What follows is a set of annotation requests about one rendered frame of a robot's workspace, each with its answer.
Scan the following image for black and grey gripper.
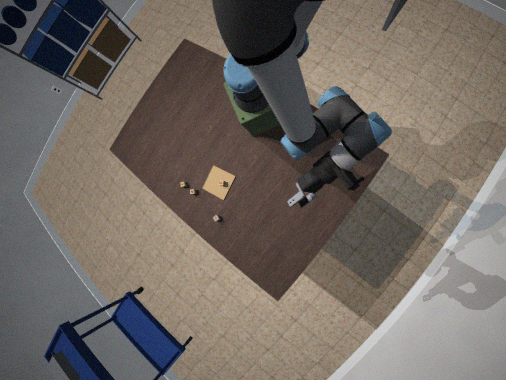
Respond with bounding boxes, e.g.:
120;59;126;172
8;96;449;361
287;141;364;208

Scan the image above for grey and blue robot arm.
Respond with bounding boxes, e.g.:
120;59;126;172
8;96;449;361
212;0;392;161

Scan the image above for tan flat mat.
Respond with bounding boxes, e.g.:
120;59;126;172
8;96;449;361
202;165;236;200

